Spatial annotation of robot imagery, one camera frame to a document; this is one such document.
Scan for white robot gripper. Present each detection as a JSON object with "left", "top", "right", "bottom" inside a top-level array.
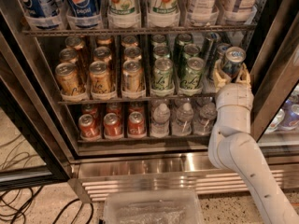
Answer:
[{"left": 213, "top": 60, "right": 254, "bottom": 110}]

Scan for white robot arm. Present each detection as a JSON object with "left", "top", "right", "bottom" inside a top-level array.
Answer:
[{"left": 208, "top": 61, "right": 299, "bottom": 224}]

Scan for front right green can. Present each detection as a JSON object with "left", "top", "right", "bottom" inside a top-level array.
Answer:
[{"left": 179, "top": 57, "right": 205, "bottom": 90}]

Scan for middle row right green can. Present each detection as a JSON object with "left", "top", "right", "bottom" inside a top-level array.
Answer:
[{"left": 182, "top": 44, "right": 200, "bottom": 62}]

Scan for row green can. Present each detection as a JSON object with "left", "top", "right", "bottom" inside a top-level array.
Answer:
[
  {"left": 182, "top": 44, "right": 200, "bottom": 62},
  {"left": 153, "top": 45, "right": 171, "bottom": 59}
]

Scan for open glass fridge door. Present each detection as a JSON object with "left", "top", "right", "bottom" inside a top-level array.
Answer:
[{"left": 248, "top": 0, "right": 299, "bottom": 165}]

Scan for purple can right compartment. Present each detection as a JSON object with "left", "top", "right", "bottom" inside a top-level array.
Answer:
[{"left": 279, "top": 104, "right": 299, "bottom": 131}]

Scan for front left green can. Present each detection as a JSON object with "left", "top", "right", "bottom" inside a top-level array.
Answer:
[{"left": 153, "top": 58, "right": 173, "bottom": 91}]

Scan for middle row left green can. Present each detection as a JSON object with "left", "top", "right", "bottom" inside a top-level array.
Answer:
[{"left": 153, "top": 45, "right": 171, "bottom": 59}]

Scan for front right red can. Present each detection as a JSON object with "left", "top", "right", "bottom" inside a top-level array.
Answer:
[{"left": 128, "top": 111, "right": 146, "bottom": 135}]

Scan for red can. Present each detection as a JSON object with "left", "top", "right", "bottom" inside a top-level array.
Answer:
[
  {"left": 78, "top": 114, "right": 100, "bottom": 138},
  {"left": 128, "top": 111, "right": 146, "bottom": 135},
  {"left": 104, "top": 113, "right": 122, "bottom": 136}
]

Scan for row gold can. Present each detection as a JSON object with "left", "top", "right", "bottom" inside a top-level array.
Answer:
[
  {"left": 59, "top": 48, "right": 83, "bottom": 73},
  {"left": 93, "top": 46, "right": 113, "bottom": 67},
  {"left": 124, "top": 47, "right": 142, "bottom": 61}
]

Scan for front middle red can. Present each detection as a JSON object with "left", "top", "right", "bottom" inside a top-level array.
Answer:
[{"left": 104, "top": 113, "right": 122, "bottom": 136}]

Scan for front left red can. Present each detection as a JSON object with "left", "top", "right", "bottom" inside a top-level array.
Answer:
[{"left": 78, "top": 114, "right": 100, "bottom": 138}]

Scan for front left gold can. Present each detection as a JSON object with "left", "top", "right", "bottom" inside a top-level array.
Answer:
[{"left": 55, "top": 63, "right": 83, "bottom": 96}]

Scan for middle row left gold can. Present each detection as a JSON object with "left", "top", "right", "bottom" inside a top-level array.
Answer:
[{"left": 59, "top": 48, "right": 83, "bottom": 73}]

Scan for steel fridge base grille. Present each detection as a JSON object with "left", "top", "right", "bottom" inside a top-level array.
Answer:
[{"left": 68, "top": 152, "right": 248, "bottom": 203}]

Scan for right water bottle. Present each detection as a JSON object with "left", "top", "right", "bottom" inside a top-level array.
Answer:
[{"left": 194, "top": 103, "right": 217, "bottom": 135}]

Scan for water bottle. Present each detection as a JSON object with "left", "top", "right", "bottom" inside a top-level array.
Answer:
[
  {"left": 194, "top": 103, "right": 217, "bottom": 135},
  {"left": 151, "top": 104, "right": 170, "bottom": 137},
  {"left": 172, "top": 103, "right": 193, "bottom": 136}
]

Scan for middle water bottle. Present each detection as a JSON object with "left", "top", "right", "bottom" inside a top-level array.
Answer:
[{"left": 172, "top": 103, "right": 193, "bottom": 136}]

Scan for left water bottle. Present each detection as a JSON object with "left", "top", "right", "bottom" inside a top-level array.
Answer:
[{"left": 151, "top": 104, "right": 170, "bottom": 137}]

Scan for clear plastic bin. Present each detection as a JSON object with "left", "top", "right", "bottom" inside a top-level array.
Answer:
[{"left": 104, "top": 189, "right": 205, "bottom": 224}]

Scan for right pepsi bottle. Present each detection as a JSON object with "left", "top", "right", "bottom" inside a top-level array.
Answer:
[{"left": 67, "top": 0, "right": 98, "bottom": 18}]

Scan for black floor cables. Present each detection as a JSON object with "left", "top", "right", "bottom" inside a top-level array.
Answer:
[{"left": 0, "top": 133, "right": 94, "bottom": 224}]

